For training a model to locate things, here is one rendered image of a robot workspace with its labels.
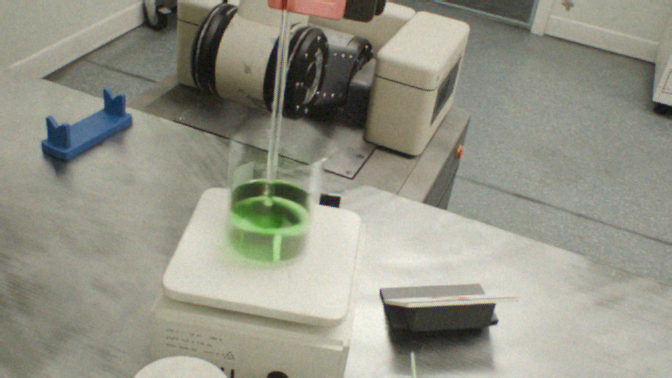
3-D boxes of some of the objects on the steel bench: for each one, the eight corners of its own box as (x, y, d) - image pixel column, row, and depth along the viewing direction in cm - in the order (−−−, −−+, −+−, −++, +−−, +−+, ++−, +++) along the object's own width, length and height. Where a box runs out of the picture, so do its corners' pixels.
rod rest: (109, 113, 81) (108, 83, 79) (134, 123, 80) (133, 92, 78) (39, 150, 74) (36, 118, 72) (65, 162, 73) (63, 130, 71)
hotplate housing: (218, 218, 68) (222, 142, 64) (361, 243, 68) (376, 168, 63) (138, 409, 50) (135, 322, 45) (332, 446, 49) (349, 361, 45)
